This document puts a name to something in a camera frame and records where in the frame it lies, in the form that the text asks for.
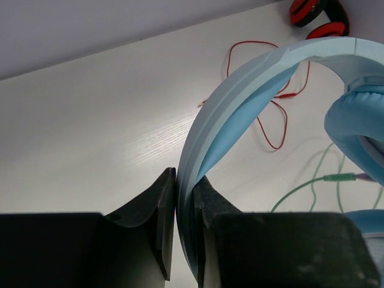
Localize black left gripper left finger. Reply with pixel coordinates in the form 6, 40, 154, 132
1, 167, 176, 287

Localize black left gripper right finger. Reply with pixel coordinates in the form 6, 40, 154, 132
193, 178, 380, 287

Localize green audio cable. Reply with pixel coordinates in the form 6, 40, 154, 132
271, 141, 384, 214

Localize light blue headphones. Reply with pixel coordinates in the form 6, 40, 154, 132
176, 37, 383, 275

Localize red and black headphones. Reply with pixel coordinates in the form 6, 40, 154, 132
289, 0, 351, 40

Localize red audio cable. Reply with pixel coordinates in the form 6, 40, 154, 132
197, 41, 311, 150

